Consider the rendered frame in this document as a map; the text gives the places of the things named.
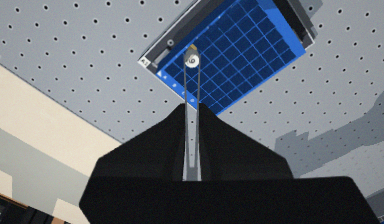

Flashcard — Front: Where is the blue tube rack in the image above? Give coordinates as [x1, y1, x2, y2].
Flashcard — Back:
[156, 0, 306, 116]

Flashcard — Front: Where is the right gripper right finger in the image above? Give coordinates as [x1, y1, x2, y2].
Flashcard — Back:
[198, 103, 294, 181]

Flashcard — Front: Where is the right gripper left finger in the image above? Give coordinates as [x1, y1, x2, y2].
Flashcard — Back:
[88, 103, 186, 181]

